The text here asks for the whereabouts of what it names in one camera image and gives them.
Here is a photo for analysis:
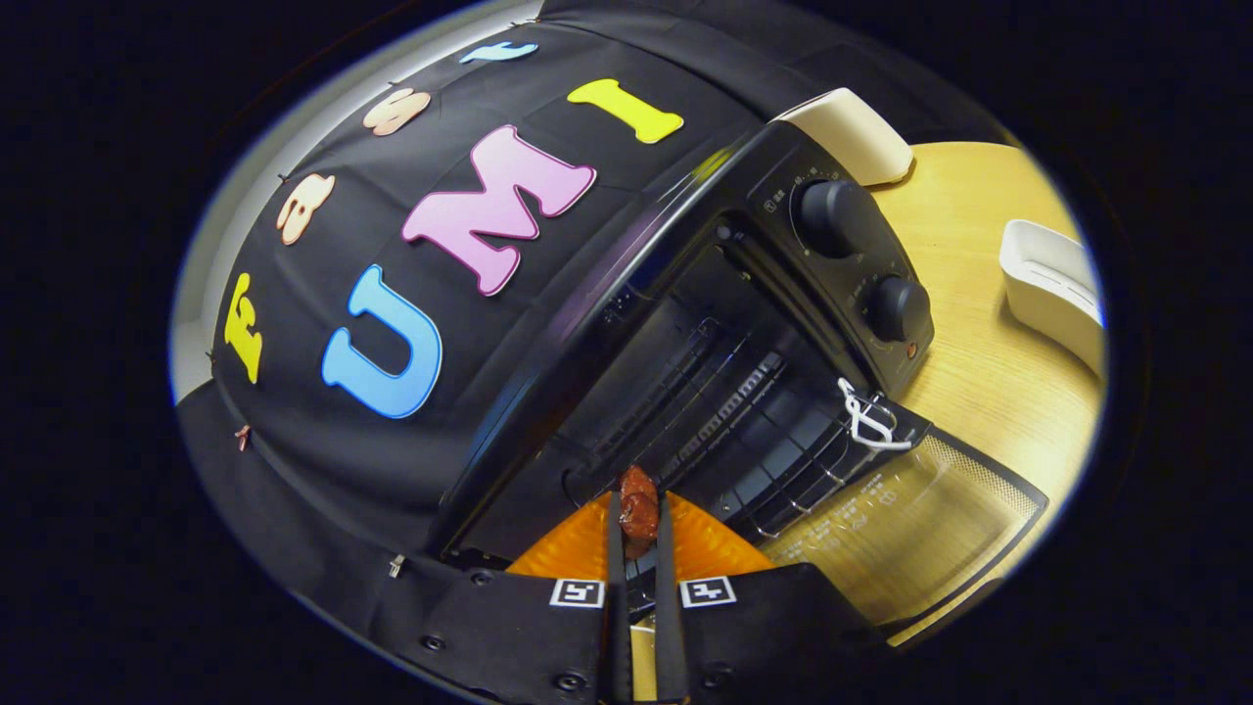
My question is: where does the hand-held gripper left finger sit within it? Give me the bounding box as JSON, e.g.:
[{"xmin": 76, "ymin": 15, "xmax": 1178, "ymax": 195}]
[{"xmin": 377, "ymin": 493, "xmax": 634, "ymax": 705}]

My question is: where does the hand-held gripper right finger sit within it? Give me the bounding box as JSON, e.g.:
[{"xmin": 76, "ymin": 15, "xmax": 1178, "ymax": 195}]
[{"xmin": 653, "ymin": 493, "xmax": 887, "ymax": 705}]

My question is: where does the red meat piece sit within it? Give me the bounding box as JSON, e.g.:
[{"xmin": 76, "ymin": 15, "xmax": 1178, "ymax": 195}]
[{"xmin": 619, "ymin": 465, "xmax": 662, "ymax": 559}]

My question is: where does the black toaster oven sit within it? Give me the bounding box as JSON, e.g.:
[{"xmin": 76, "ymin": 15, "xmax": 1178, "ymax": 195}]
[{"xmin": 426, "ymin": 119, "xmax": 1050, "ymax": 647}]

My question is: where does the white pop-up toaster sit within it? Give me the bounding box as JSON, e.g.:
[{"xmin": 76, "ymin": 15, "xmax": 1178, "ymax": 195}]
[{"xmin": 773, "ymin": 87, "xmax": 914, "ymax": 187}]

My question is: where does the black backdrop cloth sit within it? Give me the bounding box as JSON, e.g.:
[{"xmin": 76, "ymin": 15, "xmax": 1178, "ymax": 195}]
[{"xmin": 176, "ymin": 0, "xmax": 1019, "ymax": 637}]

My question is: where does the white rectangular plate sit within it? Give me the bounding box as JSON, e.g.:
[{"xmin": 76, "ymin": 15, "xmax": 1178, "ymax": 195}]
[{"xmin": 998, "ymin": 219, "xmax": 1107, "ymax": 378}]

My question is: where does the white string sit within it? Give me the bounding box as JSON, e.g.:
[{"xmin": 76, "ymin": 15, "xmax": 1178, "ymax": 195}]
[{"xmin": 837, "ymin": 377, "xmax": 913, "ymax": 451}]

